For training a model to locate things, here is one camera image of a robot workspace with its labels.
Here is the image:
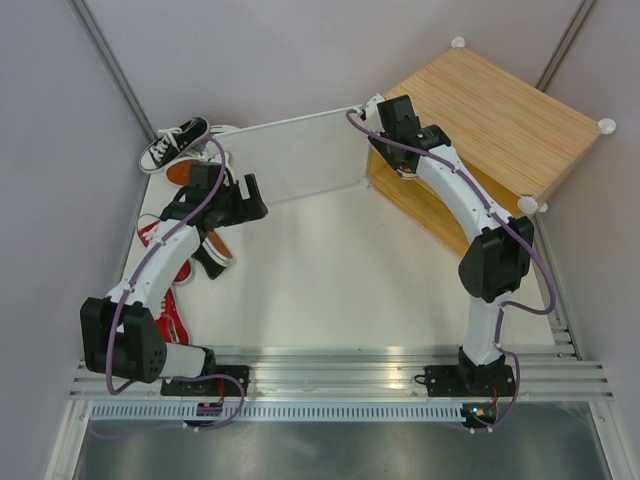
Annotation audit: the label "red sneaker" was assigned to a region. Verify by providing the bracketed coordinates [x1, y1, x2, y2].
[136, 213, 195, 286]
[156, 287, 190, 345]

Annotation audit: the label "white cabinet door panel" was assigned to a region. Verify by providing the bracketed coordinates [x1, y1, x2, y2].
[216, 109, 369, 204]

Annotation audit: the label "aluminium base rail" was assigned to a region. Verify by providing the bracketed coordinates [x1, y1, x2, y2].
[69, 344, 616, 401]

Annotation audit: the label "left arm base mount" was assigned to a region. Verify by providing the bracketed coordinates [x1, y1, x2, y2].
[160, 365, 250, 398]

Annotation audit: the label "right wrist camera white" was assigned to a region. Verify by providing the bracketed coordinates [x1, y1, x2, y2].
[358, 94, 385, 130]

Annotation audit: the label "black sneaker on side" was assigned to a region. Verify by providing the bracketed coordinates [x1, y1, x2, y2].
[193, 231, 233, 280]

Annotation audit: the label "black sneaker white laces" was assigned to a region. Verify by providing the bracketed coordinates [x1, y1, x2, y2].
[138, 117, 210, 174]

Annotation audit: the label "white slotted cable duct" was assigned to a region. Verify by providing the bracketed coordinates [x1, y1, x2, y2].
[90, 400, 464, 423]

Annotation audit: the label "red sneaker lower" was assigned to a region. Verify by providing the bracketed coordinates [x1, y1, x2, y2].
[156, 287, 190, 345]

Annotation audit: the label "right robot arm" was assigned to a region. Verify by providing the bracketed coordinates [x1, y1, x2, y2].
[366, 95, 534, 397]

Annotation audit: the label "overturned grey sneaker orange sole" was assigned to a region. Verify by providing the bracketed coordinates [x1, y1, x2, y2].
[165, 158, 221, 187]

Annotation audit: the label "wooden shoe cabinet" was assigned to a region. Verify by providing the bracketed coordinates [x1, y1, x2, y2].
[364, 36, 616, 259]

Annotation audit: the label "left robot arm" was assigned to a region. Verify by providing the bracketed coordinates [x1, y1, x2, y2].
[80, 162, 268, 396]

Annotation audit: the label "red sneaker upper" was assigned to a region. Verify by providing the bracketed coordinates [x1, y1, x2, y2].
[136, 213, 195, 286]

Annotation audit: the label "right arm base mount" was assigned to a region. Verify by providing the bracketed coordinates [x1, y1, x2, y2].
[413, 363, 516, 398]

